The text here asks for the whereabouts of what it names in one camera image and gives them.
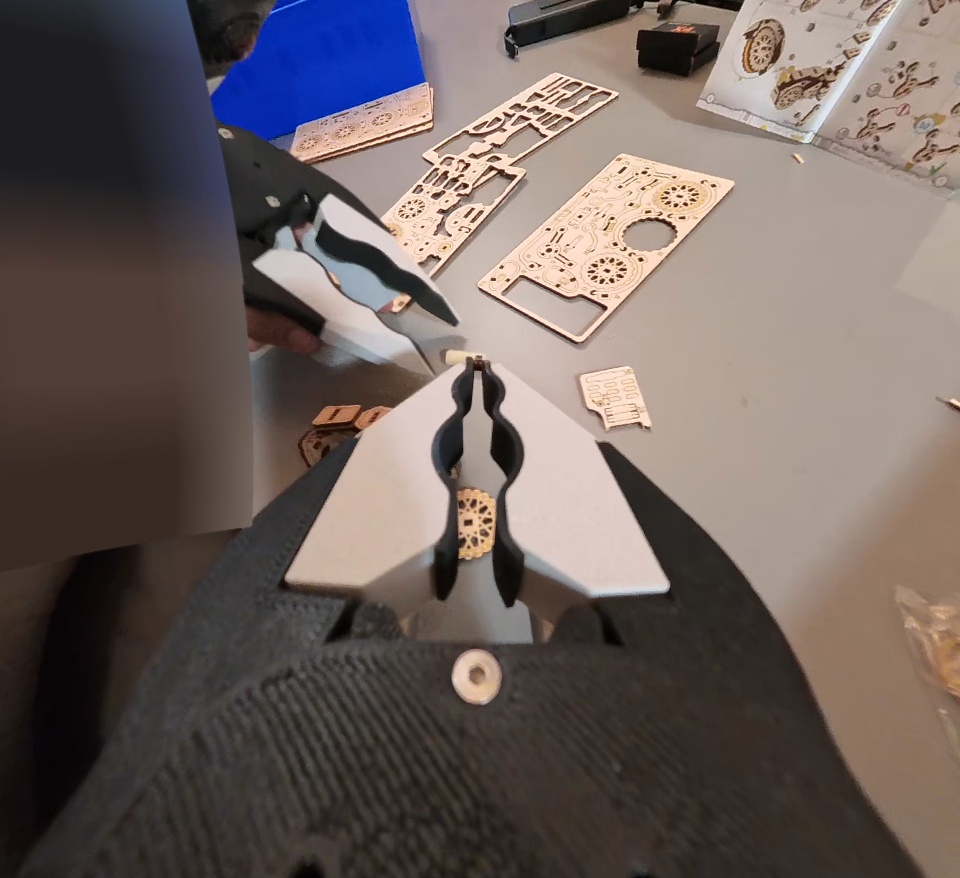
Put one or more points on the clear bag of parts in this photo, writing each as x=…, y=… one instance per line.
x=934, y=638

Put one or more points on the flat slotted wooden piece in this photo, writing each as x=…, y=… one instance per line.
x=373, y=417
x=335, y=415

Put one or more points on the person's left hand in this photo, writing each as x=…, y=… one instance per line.
x=281, y=337

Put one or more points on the emptied wooden frame sheet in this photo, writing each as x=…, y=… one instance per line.
x=450, y=147

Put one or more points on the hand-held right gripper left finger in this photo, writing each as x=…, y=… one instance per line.
x=375, y=518

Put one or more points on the small black box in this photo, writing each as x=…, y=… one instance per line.
x=679, y=46

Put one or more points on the wooden sheet with round hole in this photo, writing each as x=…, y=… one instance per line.
x=570, y=256

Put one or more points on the stack of wooden sheets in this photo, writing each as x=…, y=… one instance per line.
x=352, y=128

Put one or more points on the printed instruction sheet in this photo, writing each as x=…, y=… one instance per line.
x=847, y=31

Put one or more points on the small brown wooden part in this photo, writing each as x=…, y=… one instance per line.
x=396, y=304

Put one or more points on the long black case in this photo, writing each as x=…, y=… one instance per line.
x=570, y=12

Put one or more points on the wooden sheet with small gears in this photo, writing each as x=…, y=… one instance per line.
x=416, y=211

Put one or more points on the large blue plastic bin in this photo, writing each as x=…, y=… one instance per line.
x=337, y=38

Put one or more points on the dark wooden part assembly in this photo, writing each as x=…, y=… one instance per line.
x=319, y=447

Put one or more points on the round wooden gear disc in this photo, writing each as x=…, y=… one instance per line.
x=477, y=526

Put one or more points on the small wooden parts sheet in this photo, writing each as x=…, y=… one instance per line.
x=615, y=398

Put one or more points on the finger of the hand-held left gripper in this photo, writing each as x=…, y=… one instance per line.
x=315, y=297
x=375, y=237

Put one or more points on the small white plastic roller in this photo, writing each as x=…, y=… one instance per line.
x=456, y=358

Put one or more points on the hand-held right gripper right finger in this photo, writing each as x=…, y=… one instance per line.
x=577, y=518

